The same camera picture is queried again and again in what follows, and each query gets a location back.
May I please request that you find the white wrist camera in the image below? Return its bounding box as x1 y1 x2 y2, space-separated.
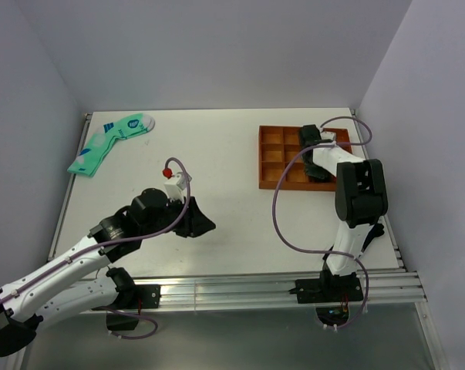
162 168 192 204
320 131 336 143

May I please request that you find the orange compartment tray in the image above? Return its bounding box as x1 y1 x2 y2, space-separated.
258 126 336 192

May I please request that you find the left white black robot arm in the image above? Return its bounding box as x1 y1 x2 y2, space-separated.
0 188 216 357

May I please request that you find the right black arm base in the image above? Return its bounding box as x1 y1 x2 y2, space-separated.
289 271 363 326

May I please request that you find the dark blue sock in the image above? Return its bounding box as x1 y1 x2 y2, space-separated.
361 223 385 253

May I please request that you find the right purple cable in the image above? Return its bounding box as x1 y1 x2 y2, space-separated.
272 115 373 331

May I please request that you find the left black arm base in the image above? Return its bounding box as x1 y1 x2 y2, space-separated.
93 284 161 340

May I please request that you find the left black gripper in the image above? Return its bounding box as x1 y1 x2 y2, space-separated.
140 194 215 238

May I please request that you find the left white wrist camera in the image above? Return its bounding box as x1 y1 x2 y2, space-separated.
162 168 192 204

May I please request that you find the aluminium front rail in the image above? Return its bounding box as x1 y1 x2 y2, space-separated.
134 270 426 315

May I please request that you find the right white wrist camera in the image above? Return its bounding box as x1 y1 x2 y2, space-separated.
320 131 336 143

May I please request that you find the green blue patterned sock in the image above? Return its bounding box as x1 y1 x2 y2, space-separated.
67 113 155 177

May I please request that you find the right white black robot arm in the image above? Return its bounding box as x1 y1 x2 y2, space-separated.
298 125 388 301

